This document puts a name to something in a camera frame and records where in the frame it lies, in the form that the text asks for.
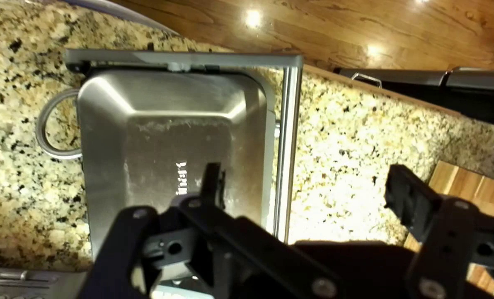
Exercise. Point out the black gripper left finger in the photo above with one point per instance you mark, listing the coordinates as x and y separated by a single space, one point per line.
231 249

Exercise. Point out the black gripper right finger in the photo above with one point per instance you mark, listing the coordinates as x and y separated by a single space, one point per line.
446 233

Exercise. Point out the silver sandwich maker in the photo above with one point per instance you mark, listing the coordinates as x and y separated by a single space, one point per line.
164 138

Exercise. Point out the chequered wooden cutting board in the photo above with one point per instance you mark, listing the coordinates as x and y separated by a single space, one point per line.
479 191

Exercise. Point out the silver toaster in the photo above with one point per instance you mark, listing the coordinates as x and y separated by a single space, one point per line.
25 282

